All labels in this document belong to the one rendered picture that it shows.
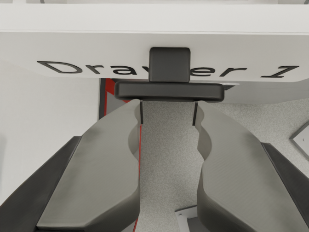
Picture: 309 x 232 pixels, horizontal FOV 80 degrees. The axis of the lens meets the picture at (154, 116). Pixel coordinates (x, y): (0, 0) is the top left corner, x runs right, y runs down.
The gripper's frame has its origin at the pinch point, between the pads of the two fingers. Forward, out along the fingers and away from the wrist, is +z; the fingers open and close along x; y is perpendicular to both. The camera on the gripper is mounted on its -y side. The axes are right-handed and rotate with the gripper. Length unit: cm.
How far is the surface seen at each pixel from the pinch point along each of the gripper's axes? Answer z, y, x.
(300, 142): 68, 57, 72
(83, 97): 14.1, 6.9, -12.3
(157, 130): 72, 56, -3
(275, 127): 75, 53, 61
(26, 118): 12.1, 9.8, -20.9
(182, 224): 43, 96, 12
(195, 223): 40, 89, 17
